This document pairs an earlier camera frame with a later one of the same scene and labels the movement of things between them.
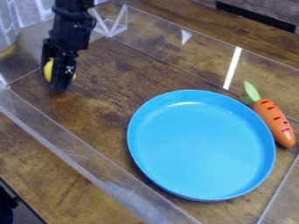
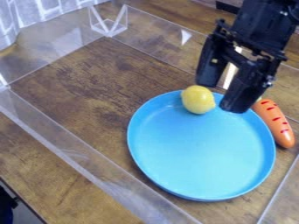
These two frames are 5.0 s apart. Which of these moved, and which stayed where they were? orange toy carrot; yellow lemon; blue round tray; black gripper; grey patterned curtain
Moved: yellow lemon; black gripper
Stayed: grey patterned curtain; blue round tray; orange toy carrot
